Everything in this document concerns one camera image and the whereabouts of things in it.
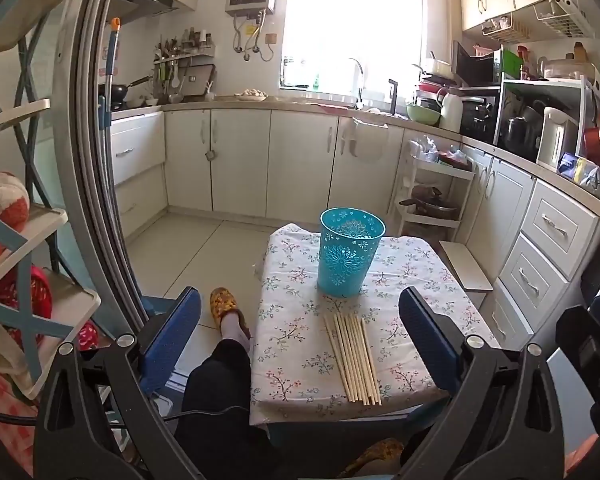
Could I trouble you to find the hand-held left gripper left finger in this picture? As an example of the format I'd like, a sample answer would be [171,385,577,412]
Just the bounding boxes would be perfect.
[32,286,216,480]

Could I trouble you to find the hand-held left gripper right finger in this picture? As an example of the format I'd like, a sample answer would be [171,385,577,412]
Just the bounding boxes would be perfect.
[395,287,566,480]

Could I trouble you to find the bundle of wooden chopsticks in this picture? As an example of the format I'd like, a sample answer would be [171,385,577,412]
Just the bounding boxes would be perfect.
[323,312,382,406]

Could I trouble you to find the turquoise perforated plastic basket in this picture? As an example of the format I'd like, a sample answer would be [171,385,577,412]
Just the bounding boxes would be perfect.
[316,206,387,298]

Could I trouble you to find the yellow floral slipper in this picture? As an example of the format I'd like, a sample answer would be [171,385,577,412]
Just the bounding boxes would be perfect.
[208,287,249,332]
[337,437,407,480]

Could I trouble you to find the person's leg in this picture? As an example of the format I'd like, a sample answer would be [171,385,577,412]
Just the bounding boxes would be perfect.
[174,321,255,461]

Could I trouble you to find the blue snack package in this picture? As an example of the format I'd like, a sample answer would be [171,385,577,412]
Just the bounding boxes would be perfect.
[556,152,600,198]

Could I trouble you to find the floral tablecloth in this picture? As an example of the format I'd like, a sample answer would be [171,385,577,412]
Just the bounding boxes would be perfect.
[249,222,501,428]

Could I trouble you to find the red pot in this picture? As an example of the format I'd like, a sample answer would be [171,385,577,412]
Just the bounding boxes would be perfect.
[582,127,600,167]

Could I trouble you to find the white storage trolley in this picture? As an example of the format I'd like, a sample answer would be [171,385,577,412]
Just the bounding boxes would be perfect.
[387,141,477,250]

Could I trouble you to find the white electric water boiler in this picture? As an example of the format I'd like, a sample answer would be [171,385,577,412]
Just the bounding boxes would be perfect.
[536,106,580,172]

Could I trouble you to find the dark kettle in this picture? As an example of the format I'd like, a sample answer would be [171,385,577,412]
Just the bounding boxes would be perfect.
[499,116,529,155]

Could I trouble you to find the white drawer cabinet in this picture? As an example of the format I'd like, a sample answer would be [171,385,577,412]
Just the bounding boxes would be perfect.
[108,111,169,240]

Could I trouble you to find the white countertop shelf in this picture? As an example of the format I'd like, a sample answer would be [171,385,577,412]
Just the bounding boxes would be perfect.
[494,77,600,162]

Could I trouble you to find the black countertop oven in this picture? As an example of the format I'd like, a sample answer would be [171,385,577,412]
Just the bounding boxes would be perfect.
[459,87,502,145]

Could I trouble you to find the white hanging plastic bag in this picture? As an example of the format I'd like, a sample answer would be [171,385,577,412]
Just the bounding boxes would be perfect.
[349,116,390,162]

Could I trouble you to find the white lower cabinets with doors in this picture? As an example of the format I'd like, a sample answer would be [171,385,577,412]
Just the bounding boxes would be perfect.
[161,108,407,222]

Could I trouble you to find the red white plush toy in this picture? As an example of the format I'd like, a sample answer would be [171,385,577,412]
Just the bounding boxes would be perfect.
[0,172,53,346]

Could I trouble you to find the white plastic jug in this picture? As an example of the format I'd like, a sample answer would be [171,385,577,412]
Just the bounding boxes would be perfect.
[439,90,464,132]

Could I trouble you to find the green bowl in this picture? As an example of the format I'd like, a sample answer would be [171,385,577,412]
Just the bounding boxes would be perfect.
[405,103,441,128]

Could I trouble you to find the black microwave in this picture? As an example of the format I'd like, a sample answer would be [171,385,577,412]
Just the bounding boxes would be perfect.
[451,40,505,89]

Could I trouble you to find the black frying pan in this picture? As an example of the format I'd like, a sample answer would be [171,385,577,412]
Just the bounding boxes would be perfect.
[110,76,154,107]

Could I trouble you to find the stack of dishes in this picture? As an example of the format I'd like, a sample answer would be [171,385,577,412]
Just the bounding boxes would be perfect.
[413,56,457,111]

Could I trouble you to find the chrome sink faucet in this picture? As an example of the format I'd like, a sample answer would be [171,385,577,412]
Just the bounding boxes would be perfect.
[349,57,367,110]

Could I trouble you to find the white and teal shelf rack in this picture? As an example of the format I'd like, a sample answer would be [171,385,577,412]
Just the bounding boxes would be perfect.
[0,0,102,403]

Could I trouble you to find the kitchen window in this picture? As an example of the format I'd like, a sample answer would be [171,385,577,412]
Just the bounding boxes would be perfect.
[279,0,427,97]

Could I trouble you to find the white drawer unit silver handles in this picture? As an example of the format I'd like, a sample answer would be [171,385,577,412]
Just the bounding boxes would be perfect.
[455,145,600,353]

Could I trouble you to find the white wire hanging rack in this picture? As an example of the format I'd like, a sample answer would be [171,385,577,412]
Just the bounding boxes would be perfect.
[481,0,600,45]

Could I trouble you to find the blue handled mop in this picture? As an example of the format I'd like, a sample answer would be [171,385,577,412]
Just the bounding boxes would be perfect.
[101,17,122,128]

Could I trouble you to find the wall utensil rack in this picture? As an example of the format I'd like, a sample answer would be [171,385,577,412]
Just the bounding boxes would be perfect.
[152,26,217,102]

